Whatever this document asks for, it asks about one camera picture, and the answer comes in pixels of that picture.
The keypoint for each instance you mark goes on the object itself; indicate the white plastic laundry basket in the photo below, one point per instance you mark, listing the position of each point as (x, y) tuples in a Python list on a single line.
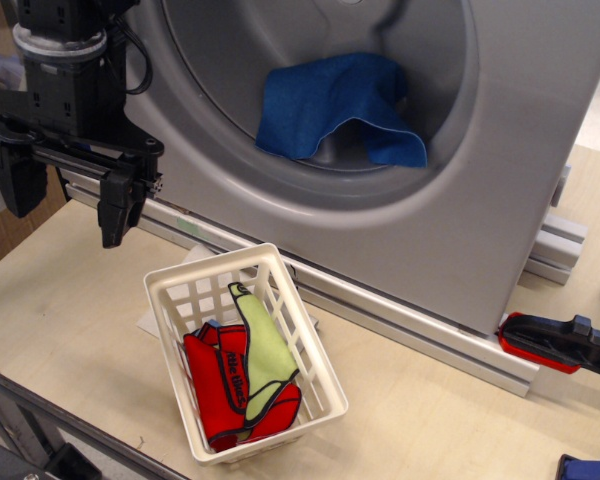
[(262, 271)]

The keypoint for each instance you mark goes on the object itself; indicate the red and green bib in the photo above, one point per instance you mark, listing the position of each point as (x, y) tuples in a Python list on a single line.
[(243, 375)]

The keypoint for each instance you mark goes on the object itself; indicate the blue clamp pad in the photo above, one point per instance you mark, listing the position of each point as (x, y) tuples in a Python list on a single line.
[(571, 468)]

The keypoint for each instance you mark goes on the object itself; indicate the white paper sheet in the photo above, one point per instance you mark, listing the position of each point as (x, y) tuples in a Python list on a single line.
[(148, 321)]

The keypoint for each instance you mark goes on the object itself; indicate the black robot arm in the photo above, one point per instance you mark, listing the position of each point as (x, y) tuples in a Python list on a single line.
[(74, 31)]

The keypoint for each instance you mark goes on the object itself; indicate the grey toy washing machine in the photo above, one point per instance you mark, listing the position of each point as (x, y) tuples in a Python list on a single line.
[(496, 89)]

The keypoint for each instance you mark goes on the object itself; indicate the blue felt cloth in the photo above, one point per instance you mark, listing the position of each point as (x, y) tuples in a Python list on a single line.
[(306, 103)]

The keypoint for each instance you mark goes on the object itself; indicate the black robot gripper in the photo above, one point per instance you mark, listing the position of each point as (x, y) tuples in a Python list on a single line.
[(78, 111)]

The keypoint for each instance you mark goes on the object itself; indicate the metal table frame bar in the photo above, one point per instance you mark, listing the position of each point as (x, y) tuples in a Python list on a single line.
[(40, 440)]

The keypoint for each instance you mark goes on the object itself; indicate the red and black clamp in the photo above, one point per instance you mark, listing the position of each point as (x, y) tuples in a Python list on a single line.
[(565, 346)]

